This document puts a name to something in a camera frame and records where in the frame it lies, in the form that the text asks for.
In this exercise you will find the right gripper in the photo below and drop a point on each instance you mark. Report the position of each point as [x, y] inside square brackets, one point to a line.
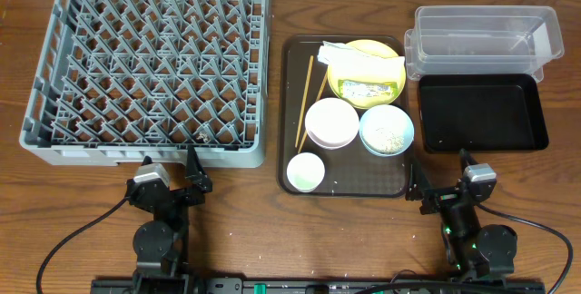
[439, 198]

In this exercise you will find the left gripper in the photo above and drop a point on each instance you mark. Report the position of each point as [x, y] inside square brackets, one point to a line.
[177, 193]

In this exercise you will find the light blue bowl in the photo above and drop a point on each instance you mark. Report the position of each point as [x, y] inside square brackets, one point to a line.
[386, 130]

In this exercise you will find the pale green cup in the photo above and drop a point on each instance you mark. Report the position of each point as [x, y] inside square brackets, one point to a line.
[305, 171]

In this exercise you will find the green snack wrapper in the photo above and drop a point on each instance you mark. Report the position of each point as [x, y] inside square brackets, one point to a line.
[355, 90]

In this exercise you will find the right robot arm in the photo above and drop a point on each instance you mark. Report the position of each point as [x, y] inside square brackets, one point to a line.
[482, 254]

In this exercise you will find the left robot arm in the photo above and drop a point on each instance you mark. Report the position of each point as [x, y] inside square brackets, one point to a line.
[161, 244]

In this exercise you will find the dark brown serving tray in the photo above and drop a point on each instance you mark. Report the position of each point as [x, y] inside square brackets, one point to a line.
[349, 171]

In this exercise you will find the black plastic bin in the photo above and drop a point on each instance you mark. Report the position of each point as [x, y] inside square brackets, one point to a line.
[481, 113]

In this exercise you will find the grey dish rack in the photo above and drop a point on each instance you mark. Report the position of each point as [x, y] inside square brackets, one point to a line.
[121, 80]

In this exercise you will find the right wooden chopstick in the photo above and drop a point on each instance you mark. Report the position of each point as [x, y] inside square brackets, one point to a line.
[320, 92]

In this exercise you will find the yellow plate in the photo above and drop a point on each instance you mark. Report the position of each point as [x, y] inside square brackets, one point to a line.
[383, 50]

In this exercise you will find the clear plastic bin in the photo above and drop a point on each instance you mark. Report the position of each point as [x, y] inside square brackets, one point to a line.
[482, 39]

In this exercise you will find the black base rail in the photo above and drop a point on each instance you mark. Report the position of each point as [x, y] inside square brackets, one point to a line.
[262, 286]

